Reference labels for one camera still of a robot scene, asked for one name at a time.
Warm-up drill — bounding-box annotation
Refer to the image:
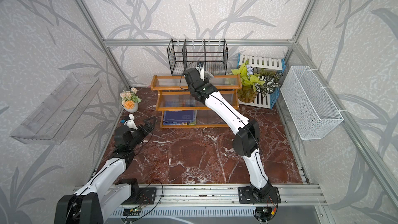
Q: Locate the grey fluffy cloth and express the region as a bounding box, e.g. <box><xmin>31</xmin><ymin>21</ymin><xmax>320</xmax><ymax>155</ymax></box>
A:
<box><xmin>201</xmin><ymin>70</ymin><xmax>214</xmax><ymax>83</ymax></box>

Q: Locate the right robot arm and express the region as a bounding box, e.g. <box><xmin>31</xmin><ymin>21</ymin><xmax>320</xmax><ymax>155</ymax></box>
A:
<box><xmin>182</xmin><ymin>68</ymin><xmax>280</xmax><ymax>204</ymax></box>

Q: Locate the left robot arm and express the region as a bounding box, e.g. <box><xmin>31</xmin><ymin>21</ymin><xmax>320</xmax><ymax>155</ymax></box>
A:
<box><xmin>54</xmin><ymin>116</ymin><xmax>156</xmax><ymax>224</ymax></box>

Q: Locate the orange wooden bookshelf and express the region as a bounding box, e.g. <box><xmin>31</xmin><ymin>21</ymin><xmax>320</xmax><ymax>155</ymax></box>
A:
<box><xmin>151</xmin><ymin>75</ymin><xmax>241</xmax><ymax>129</ymax></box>

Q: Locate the blue Animal Farm book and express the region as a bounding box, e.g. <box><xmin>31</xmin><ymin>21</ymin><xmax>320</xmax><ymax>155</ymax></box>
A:
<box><xmin>163</xmin><ymin>121</ymin><xmax>197</xmax><ymax>125</ymax></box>

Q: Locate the dark blue book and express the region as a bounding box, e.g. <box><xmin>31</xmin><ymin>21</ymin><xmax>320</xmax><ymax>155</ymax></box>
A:
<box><xmin>163</xmin><ymin>110</ymin><xmax>197</xmax><ymax>122</ymax></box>

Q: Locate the white pot with flowers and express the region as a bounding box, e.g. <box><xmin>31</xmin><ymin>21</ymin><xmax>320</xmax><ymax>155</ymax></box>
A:
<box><xmin>119</xmin><ymin>87</ymin><xmax>142</xmax><ymax>113</ymax></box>

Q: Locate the white blue slatted crate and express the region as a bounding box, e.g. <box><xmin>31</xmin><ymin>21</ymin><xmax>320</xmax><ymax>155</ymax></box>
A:
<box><xmin>236</xmin><ymin>54</ymin><xmax>286</xmax><ymax>109</ymax></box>

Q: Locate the green potted plant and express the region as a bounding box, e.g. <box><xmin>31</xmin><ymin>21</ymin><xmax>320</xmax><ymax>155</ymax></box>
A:
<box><xmin>231</xmin><ymin>62</ymin><xmax>282</xmax><ymax>103</ymax></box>

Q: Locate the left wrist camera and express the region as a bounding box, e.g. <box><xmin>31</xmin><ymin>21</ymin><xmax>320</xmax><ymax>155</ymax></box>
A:
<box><xmin>120</xmin><ymin>113</ymin><xmax>138</xmax><ymax>130</ymax></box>

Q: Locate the black wire mesh organizer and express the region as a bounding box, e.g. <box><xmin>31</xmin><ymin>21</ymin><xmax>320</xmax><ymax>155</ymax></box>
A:
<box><xmin>167</xmin><ymin>39</ymin><xmax>229</xmax><ymax>76</ymax></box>

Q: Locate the black cable on rail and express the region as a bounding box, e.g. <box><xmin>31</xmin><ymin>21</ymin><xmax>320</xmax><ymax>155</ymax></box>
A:
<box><xmin>122</xmin><ymin>179</ymin><xmax>164</xmax><ymax>223</ymax></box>

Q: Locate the clear acrylic wall shelf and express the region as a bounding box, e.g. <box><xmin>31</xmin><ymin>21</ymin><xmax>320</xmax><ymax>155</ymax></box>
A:
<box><xmin>10</xmin><ymin>73</ymin><xmax>102</xmax><ymax>145</ymax></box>

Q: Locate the white wire wall basket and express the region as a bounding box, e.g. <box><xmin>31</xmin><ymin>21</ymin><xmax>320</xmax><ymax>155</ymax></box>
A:
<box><xmin>281</xmin><ymin>65</ymin><xmax>344</xmax><ymax>140</ymax></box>

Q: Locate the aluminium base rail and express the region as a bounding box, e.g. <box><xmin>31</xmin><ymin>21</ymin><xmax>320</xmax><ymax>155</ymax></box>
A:
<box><xmin>63</xmin><ymin>183</ymin><xmax>327</xmax><ymax>208</ymax></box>

